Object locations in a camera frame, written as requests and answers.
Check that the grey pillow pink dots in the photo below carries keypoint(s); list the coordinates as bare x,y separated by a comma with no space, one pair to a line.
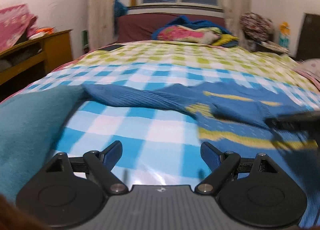
311,66

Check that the left beige curtain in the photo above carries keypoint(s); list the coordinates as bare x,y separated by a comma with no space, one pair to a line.
100,23

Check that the dark wooden bed headboard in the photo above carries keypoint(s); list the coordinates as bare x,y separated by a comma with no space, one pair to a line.
308,45

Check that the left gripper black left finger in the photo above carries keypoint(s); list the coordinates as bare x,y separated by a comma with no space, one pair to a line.
100,165

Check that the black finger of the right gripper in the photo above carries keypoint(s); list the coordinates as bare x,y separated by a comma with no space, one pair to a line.
302,121

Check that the teal fleece garment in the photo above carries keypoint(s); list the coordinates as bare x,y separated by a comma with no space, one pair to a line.
31,124

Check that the pink folded blanket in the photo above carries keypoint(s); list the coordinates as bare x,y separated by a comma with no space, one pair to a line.
313,76

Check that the wooden side cabinet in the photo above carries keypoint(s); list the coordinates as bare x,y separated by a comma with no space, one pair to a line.
53,50

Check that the pink floral blanket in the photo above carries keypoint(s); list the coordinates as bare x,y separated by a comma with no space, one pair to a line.
15,22

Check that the black phone on bed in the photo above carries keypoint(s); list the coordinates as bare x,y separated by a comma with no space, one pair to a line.
112,47

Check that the teal bag behind curtain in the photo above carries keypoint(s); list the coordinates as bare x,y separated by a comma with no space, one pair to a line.
119,10

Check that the blue green checkered bed sheet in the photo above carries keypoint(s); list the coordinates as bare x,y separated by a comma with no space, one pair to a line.
161,162

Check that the blue knit sweater yellow stripes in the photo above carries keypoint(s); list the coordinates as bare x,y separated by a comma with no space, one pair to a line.
232,117

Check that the maroon headboard cushion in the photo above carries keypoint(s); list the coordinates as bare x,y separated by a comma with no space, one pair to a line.
138,27

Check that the colourful floral quilt pile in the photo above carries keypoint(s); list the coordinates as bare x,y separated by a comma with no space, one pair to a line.
200,32

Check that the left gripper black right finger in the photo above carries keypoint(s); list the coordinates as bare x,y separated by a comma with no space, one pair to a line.
222,166

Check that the floral fabric bundle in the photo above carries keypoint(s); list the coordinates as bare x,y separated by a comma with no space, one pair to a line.
260,31

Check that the orange object on cabinet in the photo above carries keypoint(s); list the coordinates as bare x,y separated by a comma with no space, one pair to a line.
46,30

